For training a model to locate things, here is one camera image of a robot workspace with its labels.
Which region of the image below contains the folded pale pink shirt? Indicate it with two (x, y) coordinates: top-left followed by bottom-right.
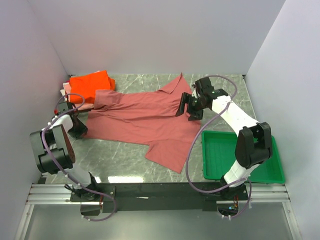
(60, 82), (95, 112)

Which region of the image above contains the folded orange t shirt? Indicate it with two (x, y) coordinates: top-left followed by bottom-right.
(69, 70), (116, 104)

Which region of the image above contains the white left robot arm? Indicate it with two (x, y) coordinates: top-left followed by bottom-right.
(29, 101), (100, 201)

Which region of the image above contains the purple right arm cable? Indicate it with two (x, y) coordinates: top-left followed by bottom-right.
(185, 74), (252, 219)

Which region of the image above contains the dusty pink t shirt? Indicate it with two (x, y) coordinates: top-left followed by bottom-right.
(85, 75), (201, 174)

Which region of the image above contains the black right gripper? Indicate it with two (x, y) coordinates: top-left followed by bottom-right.
(175, 92), (207, 122)

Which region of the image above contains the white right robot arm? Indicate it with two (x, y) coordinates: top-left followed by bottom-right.
(175, 75), (273, 200)

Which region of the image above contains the green plastic tray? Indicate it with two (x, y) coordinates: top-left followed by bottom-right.
(201, 130), (285, 184)

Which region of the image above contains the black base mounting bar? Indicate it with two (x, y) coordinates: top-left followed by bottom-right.
(70, 182), (250, 216)

